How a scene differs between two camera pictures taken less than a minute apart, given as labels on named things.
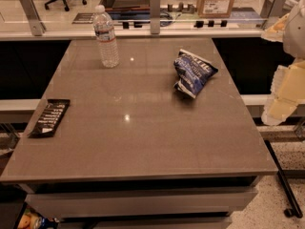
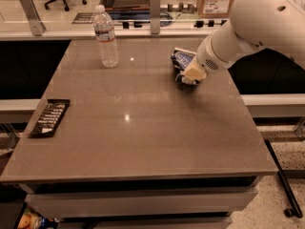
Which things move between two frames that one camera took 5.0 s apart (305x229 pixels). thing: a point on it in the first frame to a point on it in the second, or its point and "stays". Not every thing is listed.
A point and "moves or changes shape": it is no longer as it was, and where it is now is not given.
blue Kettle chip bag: [193, 72] moves or changes shape
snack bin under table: [30, 218] stays
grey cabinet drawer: [142, 203] stays
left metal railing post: [36, 26] stays
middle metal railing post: [154, 2] stays
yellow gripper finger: [287, 93] to [194, 72]
